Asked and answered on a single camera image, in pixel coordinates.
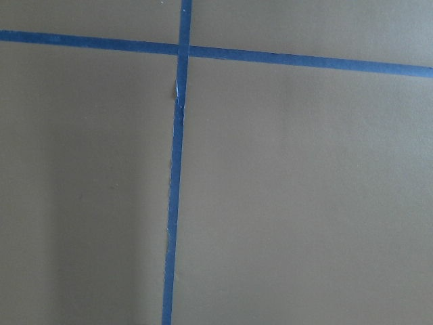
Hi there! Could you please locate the blue tape line crosswise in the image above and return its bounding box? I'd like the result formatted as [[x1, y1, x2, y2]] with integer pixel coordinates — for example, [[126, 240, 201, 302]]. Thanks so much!
[[1, 30, 432, 79]]

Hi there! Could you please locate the blue tape line lengthwise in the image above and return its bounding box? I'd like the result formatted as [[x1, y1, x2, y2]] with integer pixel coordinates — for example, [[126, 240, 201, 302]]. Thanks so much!
[[161, 1, 192, 325]]

